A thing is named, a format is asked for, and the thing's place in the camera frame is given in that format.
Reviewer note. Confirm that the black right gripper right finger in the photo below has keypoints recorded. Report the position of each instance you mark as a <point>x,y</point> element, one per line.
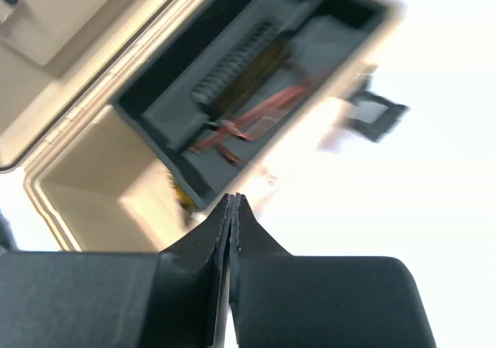
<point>279,299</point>

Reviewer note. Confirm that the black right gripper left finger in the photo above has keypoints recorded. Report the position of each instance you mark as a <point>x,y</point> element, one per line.
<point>171,298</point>

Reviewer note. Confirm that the large brown hex key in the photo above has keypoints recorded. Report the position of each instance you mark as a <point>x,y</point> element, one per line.
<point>262,110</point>

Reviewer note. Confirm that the black toolbox tray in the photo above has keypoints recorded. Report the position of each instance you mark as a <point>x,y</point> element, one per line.
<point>228,57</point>

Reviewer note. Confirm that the tan plastic toolbox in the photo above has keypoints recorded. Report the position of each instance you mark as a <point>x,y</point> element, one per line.
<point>92,179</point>

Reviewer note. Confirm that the yellow black needle-nose pliers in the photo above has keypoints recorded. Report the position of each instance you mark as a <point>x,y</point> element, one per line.
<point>192,215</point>

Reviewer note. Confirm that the medium brown hex key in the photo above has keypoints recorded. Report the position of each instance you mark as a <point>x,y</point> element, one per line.
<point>230,143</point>

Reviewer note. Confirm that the black toolbox rear latch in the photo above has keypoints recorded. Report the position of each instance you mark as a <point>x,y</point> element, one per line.
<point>373,116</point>

